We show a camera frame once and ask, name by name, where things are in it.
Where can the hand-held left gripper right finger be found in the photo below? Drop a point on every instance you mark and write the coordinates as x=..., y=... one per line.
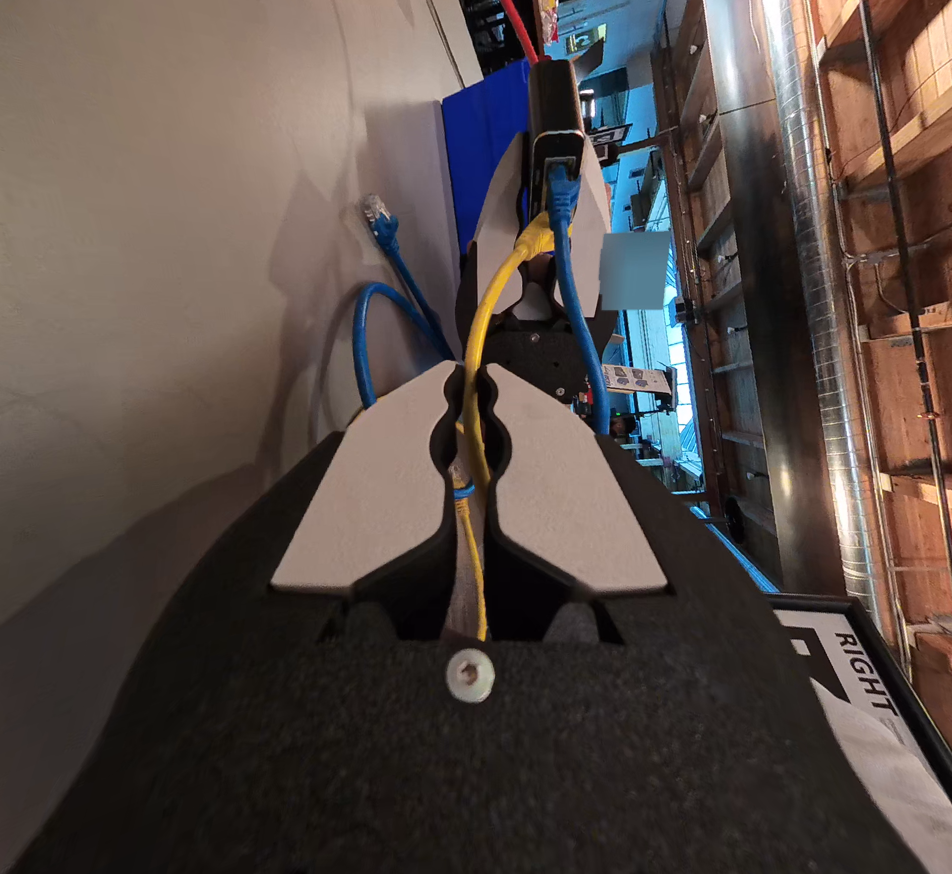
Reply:
x=573, y=509

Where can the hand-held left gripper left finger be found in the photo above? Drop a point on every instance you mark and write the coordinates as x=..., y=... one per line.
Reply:
x=372, y=502

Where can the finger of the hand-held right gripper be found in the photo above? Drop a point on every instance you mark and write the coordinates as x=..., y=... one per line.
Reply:
x=593, y=204
x=502, y=204

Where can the blue plastic bin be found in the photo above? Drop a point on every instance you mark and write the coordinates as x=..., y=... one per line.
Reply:
x=483, y=145

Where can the black ethernet port adapter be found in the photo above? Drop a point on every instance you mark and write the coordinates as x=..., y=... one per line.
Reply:
x=554, y=100

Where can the black-framed white sign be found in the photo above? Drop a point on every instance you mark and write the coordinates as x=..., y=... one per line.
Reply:
x=870, y=666

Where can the large smooth metal duct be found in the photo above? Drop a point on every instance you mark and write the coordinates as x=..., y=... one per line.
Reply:
x=788, y=219

